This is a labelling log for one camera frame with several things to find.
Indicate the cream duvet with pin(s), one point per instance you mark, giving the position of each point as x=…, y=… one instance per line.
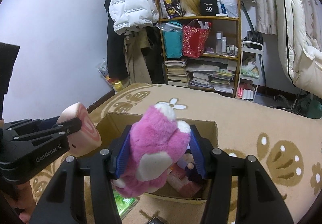
x=299, y=54

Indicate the teal bag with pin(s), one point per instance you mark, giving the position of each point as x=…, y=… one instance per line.
x=172, y=38

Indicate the pink cube face plush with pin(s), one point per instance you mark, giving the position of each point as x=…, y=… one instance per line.
x=83, y=137

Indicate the person's left hand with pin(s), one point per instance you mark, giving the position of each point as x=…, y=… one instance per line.
x=23, y=201

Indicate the beige patterned carpet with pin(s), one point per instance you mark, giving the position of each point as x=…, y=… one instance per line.
x=287, y=145

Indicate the white-haired doll plush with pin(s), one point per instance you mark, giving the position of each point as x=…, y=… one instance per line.
x=186, y=162

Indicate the wooden bookshelf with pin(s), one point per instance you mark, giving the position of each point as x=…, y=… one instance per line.
x=224, y=40

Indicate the pink black printed bag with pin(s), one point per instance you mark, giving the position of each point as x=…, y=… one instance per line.
x=170, y=8

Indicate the stack of books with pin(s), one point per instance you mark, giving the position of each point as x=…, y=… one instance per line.
x=176, y=73

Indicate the white utility cart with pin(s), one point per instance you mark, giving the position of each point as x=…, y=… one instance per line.
x=249, y=76

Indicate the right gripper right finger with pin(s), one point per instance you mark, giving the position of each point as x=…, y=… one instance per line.
x=258, y=199

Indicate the beige trench coat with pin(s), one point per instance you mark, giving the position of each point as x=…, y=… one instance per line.
x=135, y=62

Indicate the black hanging coat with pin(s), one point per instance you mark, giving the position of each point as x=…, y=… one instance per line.
x=116, y=62

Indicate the pile of magazines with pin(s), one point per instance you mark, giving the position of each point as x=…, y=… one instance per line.
x=216, y=74

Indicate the green tissue pack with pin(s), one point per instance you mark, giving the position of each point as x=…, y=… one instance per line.
x=124, y=205

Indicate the pink bear plush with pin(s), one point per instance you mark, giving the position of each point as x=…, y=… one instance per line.
x=156, y=142

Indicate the white puffer jacket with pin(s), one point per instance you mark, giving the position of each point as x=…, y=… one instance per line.
x=133, y=15

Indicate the red gift bag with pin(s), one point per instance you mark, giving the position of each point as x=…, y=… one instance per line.
x=194, y=36

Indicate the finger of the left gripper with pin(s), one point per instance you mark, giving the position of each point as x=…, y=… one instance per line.
x=70, y=126

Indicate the black small packet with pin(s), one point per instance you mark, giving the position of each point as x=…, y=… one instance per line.
x=156, y=220

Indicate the black box labelled 40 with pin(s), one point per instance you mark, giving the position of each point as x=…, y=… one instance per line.
x=208, y=7

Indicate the blonde wig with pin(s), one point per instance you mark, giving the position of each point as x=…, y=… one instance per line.
x=190, y=8

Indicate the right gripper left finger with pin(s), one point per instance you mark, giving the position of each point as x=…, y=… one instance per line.
x=63, y=200

